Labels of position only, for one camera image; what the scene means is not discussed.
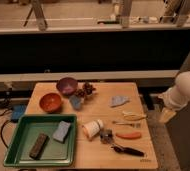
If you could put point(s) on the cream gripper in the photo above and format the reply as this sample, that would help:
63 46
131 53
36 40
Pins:
166 115

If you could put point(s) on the dark rectangular eraser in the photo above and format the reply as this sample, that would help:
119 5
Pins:
38 146

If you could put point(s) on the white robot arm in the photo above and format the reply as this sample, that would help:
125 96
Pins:
176 97

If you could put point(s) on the orange carrot toy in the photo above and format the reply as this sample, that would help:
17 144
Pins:
129 136

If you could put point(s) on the light blue cloth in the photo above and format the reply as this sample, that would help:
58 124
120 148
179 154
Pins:
119 100

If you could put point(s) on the white cup on side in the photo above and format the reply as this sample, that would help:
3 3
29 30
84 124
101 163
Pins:
92 128

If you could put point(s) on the dark grape bunch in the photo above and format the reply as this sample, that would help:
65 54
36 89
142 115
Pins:
86 90

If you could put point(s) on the small blue cup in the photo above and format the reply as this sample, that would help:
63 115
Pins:
76 102

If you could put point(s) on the purple bowl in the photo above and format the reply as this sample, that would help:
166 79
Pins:
67 86

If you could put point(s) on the blue sponge block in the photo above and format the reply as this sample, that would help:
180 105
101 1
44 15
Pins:
61 132

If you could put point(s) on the orange bowl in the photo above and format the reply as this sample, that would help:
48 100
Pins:
50 102

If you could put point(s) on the green plastic tray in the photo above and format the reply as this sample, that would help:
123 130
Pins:
55 153

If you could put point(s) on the blue box on floor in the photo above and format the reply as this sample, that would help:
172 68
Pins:
18 111

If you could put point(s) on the black handled tool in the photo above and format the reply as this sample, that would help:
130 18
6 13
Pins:
127 150

